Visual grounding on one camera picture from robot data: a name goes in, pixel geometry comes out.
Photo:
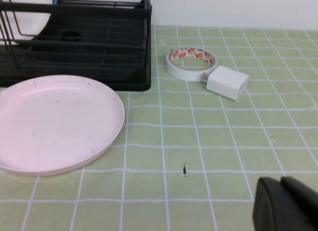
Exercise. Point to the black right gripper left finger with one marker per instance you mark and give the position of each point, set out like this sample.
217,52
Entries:
270,208

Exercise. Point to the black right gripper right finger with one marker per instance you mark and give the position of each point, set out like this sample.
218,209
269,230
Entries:
303,193

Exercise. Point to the pink round plate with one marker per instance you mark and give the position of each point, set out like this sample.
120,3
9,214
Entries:
54,124

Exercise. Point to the cream round plate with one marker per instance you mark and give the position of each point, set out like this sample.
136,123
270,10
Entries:
29,20

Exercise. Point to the green checked tablecloth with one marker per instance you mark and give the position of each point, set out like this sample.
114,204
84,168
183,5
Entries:
198,141

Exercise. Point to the white tape roll red print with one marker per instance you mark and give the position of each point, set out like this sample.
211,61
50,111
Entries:
174,67

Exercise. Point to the white USB wall charger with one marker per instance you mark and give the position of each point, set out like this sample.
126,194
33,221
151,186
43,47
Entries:
227,82

